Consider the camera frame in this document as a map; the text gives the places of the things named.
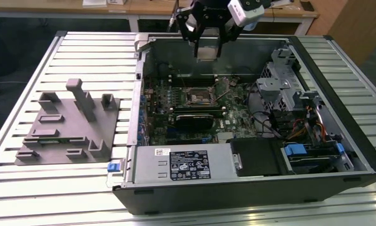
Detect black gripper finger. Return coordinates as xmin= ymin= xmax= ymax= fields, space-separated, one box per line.
xmin=217 ymin=22 xmax=246 ymax=59
xmin=175 ymin=6 xmax=205 ymax=59

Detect silver CPU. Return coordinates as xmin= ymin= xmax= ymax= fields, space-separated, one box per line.
xmin=197 ymin=46 xmax=219 ymax=62

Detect CPU socket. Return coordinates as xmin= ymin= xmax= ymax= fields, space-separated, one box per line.
xmin=183 ymin=86 xmax=219 ymax=106

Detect wooden desk white legs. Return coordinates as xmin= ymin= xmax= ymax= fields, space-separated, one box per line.
xmin=0 ymin=0 xmax=321 ymax=36

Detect metal drive cage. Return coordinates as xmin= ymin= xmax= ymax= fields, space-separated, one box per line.
xmin=255 ymin=48 xmax=305 ymax=111

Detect green motherboard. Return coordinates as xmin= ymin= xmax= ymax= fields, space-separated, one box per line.
xmin=142 ymin=77 xmax=261 ymax=145

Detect wooden cabinet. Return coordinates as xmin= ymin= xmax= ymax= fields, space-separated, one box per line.
xmin=307 ymin=0 xmax=376 ymax=65

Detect black graphics card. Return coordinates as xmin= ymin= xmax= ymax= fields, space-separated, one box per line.
xmin=172 ymin=113 xmax=215 ymax=131

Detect small silver heatsink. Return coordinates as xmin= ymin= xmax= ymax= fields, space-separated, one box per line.
xmin=218 ymin=131 xmax=237 ymax=143

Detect black expansion slot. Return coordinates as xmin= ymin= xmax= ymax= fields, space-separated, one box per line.
xmin=167 ymin=137 xmax=206 ymax=145

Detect black plastic shroud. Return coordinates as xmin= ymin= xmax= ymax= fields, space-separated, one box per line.
xmin=227 ymin=137 xmax=290 ymax=177

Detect blue disk carrier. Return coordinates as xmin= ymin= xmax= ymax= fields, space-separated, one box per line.
xmin=285 ymin=143 xmax=309 ymax=157

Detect grey parts rack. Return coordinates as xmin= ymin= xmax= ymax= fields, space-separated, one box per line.
xmin=14 ymin=78 xmax=122 ymax=166

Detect grey power supply unit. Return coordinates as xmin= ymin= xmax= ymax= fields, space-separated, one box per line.
xmin=130 ymin=143 xmax=245 ymax=186

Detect green RAM stick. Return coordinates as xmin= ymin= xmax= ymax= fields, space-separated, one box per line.
xmin=36 ymin=137 xmax=86 ymax=144

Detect blue case latch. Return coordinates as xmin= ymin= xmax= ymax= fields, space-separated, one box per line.
xmin=107 ymin=161 xmax=123 ymax=172

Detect black PC case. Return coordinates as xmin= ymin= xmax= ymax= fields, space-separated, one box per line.
xmin=106 ymin=32 xmax=376 ymax=216

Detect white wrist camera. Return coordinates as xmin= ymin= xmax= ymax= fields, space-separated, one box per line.
xmin=227 ymin=0 xmax=266 ymax=25

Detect grey plastic drive bracket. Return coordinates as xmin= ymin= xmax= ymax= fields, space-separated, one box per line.
xmin=293 ymin=90 xmax=327 ymax=113

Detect black wire loop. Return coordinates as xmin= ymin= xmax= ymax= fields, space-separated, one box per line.
xmin=253 ymin=112 xmax=285 ymax=139

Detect yellow red wire bundle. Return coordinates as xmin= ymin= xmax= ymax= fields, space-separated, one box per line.
xmin=289 ymin=105 xmax=329 ymax=142

